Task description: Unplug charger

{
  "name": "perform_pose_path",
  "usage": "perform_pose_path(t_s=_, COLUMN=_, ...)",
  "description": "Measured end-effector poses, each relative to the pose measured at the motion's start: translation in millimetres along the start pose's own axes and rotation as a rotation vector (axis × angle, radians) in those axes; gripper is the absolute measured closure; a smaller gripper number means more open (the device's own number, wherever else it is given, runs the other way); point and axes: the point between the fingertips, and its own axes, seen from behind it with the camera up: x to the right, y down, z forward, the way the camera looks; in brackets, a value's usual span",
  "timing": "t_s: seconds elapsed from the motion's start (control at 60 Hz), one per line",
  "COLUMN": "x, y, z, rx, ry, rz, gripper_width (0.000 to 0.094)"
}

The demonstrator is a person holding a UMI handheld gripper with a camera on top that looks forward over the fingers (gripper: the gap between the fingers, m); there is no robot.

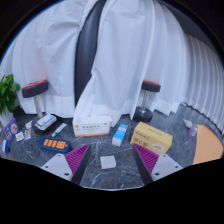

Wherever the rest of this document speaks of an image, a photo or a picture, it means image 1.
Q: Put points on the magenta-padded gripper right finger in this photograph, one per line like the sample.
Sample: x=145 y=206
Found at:
x=165 y=166

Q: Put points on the white and blue flat box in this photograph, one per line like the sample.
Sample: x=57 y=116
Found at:
x=45 y=122

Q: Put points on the dark blue power strip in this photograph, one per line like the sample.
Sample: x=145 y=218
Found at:
x=54 y=145

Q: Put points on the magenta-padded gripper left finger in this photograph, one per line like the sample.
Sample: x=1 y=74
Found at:
x=55 y=165

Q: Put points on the small brownish card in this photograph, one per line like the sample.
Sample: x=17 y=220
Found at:
x=27 y=134

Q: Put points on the white pleated curtain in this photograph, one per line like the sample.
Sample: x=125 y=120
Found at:
x=206 y=80

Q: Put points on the small white card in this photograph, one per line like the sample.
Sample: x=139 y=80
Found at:
x=28 y=125
x=19 y=136

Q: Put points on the yellow cardboard box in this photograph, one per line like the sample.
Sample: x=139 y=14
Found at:
x=151 y=138

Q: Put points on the white box with orange stripe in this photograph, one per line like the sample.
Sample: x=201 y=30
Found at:
x=92 y=126

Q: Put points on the green potted plant, white pot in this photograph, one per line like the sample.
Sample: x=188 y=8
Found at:
x=7 y=91

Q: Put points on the white tube with green cap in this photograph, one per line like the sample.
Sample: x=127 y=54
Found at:
x=59 y=130

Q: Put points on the black stool with red top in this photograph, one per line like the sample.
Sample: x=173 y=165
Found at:
x=150 y=86
x=35 y=89

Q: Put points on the slim blue and white box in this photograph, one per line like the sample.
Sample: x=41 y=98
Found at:
x=120 y=134

